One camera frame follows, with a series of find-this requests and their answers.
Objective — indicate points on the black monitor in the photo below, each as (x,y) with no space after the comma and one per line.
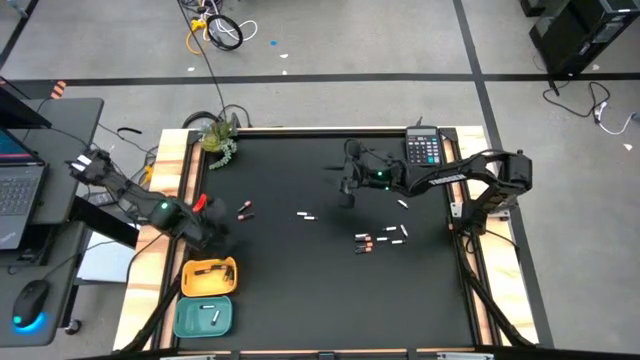
(15,112)

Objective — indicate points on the red tape tag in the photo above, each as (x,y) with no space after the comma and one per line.
(200,202)

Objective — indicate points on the teal plastic tray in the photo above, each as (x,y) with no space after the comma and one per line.
(190,325)

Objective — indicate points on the silver metal bracket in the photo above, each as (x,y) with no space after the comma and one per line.
(187,357)
(465,356)

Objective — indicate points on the white sheet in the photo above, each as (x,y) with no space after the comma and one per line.
(105,260)

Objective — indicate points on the orange black striped marker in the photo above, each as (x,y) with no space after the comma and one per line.
(58,90)

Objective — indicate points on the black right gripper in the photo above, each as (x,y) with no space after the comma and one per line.
(375,172)

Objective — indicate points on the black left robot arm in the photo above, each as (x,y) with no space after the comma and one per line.
(130,192)

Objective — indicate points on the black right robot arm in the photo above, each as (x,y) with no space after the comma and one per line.
(450,179)

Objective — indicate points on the dark grey desk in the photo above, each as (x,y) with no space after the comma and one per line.
(70,125)

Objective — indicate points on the black laptop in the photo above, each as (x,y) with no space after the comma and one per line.
(20,195)

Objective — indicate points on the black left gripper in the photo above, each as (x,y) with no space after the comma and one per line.
(207,230)

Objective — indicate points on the black desk calculator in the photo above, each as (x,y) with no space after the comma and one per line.
(422,150)

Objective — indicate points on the black desk leg bar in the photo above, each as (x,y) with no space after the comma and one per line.
(107,225)

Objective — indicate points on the yellow plastic tray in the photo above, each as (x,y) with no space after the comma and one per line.
(200,287)

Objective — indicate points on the black computer mouse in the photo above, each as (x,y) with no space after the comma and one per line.
(30,302)

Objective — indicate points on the yellow plug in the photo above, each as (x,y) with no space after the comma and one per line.
(147,175)

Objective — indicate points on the small black box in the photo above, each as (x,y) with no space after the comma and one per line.
(532,6)

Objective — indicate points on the potted green succulent plant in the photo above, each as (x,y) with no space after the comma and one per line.
(216,140)

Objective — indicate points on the light wooden table board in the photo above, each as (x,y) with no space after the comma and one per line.
(472,145)
(167,150)

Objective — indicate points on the black caster wheel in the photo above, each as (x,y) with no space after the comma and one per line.
(73,327)

